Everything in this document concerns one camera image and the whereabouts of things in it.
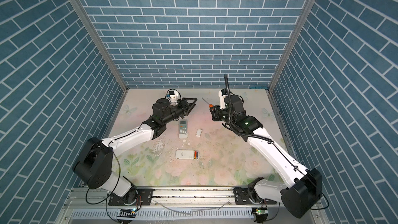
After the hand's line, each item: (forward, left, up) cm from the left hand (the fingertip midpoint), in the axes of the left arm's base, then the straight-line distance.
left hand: (196, 102), depth 78 cm
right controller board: (-44, -31, -31) cm, 62 cm away
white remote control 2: (-17, +6, -26) cm, 32 cm away
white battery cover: (-2, -1, -27) cm, 27 cm away
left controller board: (-43, +33, -31) cm, 62 cm away
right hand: (-3, -7, 0) cm, 7 cm away
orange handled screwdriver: (-1, -7, -1) cm, 7 cm away
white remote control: (0, +9, -26) cm, 27 cm away
